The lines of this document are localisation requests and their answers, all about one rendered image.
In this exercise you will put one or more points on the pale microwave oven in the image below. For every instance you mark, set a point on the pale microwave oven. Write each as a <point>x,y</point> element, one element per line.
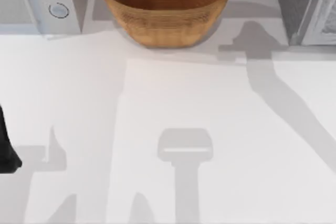
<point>39,3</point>

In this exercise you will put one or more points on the brown woven basket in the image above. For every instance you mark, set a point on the brown woven basket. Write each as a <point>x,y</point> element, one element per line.
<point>166,14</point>

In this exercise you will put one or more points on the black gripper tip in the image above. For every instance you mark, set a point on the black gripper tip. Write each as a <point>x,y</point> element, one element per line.
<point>6,153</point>

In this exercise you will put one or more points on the round silver microwave knob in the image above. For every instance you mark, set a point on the round silver microwave knob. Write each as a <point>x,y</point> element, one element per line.
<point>58,10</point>

